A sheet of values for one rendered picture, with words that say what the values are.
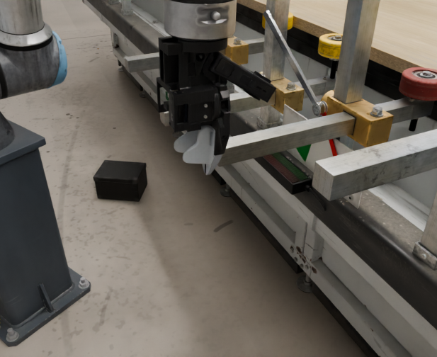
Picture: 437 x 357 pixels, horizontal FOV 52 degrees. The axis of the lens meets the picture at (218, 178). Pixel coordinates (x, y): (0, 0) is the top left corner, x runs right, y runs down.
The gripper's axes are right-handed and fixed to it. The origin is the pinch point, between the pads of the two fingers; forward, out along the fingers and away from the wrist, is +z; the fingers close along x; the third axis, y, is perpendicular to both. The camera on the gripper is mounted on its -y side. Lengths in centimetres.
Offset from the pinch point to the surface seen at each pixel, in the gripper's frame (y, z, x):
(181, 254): -20, 82, -69
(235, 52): -27, -2, -45
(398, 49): -49, -9, -15
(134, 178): -14, 70, -110
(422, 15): -77, -9, -35
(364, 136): -25.9, -2.0, 4.0
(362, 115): -25.9, -5.1, 2.5
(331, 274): -53, 65, -23
